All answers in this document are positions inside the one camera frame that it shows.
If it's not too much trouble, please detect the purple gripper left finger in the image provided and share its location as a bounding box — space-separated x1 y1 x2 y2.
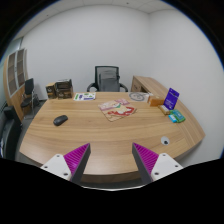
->
41 143 91 184

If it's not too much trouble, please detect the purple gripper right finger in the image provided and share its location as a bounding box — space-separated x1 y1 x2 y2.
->
132 143 182 185

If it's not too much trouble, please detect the black computer mouse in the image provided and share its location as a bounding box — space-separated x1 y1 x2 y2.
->
53 115 68 126

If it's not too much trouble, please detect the blue small box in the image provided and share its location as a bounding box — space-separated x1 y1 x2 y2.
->
168 114 177 123

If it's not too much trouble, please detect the green flat box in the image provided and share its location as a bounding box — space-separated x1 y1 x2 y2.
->
171 109 185 123

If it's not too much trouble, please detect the yellow small box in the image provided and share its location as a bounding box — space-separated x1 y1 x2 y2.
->
158 105 170 115

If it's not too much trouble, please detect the orange small box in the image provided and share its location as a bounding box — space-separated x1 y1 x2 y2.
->
148 96 164 106

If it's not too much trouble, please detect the white green paper sheet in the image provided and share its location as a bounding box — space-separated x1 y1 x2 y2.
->
74 92 96 101

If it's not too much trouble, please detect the purple standing card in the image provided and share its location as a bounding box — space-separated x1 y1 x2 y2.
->
164 88 179 110

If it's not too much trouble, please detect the black side chair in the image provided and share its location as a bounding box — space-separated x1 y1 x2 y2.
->
21 78 40 109

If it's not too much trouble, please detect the small brown cardboard box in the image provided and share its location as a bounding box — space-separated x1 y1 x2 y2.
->
46 83 57 99

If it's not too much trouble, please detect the wooden side cabinet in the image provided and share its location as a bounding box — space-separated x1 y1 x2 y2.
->
131 76 168 97

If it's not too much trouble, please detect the black mesh office chair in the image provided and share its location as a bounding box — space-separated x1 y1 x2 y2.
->
87 66 128 92

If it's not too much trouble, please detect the wooden bookshelf cabinet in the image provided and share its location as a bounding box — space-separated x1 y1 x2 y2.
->
3 49 28 120

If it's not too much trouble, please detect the desk cable grommet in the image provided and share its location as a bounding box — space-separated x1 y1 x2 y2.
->
161 136 170 145

